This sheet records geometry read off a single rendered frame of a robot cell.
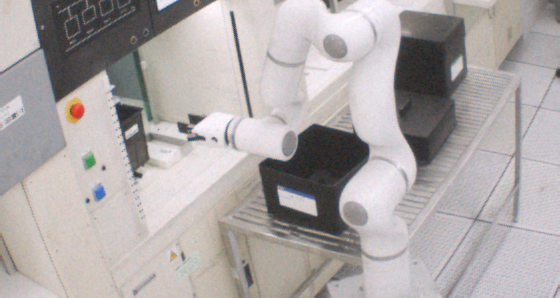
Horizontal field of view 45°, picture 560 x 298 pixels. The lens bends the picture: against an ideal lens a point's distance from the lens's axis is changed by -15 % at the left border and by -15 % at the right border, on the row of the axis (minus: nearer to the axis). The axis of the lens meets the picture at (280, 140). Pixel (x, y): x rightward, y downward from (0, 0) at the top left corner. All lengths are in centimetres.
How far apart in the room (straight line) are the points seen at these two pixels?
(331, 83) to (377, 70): 127
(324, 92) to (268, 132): 101
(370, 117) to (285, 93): 23
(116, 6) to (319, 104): 110
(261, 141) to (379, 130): 33
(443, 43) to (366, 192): 123
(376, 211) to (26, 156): 84
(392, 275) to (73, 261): 84
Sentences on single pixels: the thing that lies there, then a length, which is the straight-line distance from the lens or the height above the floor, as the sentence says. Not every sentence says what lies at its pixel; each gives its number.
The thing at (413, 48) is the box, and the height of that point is 97.
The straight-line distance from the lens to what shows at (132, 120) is 235.
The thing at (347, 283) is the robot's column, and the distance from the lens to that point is 206.
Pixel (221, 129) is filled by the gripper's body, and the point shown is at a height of 121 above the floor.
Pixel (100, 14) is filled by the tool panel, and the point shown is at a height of 155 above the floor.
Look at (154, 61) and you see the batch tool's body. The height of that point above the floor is 111.
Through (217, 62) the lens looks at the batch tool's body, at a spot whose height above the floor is 114.
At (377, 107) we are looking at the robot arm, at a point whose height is 135.
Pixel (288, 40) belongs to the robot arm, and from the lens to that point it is 166.
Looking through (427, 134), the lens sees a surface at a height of 86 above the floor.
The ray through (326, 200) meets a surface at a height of 88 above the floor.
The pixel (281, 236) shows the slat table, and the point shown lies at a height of 76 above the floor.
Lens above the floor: 209
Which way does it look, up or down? 29 degrees down
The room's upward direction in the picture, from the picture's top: 10 degrees counter-clockwise
